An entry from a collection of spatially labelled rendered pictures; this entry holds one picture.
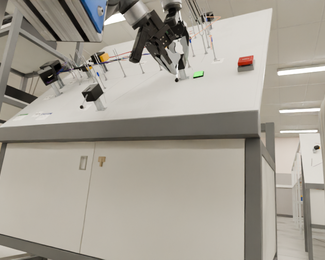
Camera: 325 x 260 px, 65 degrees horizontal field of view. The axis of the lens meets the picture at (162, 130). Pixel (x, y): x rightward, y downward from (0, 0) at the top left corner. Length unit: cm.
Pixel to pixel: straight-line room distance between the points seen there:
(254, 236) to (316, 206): 293
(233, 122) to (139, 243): 47
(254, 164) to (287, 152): 1139
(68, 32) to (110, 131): 55
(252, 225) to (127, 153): 45
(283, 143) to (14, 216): 1153
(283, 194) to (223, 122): 1125
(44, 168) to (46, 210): 17
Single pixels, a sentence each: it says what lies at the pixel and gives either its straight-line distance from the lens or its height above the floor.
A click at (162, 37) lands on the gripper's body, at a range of 88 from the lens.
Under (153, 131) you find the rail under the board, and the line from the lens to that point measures 82.
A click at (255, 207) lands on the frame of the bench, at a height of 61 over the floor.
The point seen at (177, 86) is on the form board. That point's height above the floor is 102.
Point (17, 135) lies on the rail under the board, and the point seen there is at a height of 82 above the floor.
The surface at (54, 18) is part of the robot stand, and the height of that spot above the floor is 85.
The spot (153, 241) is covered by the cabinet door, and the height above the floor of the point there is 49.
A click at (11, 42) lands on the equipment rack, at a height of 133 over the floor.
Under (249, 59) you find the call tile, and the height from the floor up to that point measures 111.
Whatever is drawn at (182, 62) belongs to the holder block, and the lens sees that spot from 98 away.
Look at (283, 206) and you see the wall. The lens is 1195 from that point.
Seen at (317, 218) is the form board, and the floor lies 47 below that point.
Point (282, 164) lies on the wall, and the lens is 1206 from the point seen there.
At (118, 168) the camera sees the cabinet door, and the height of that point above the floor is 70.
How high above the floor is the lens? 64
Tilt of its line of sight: 13 degrees up
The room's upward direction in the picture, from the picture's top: 5 degrees clockwise
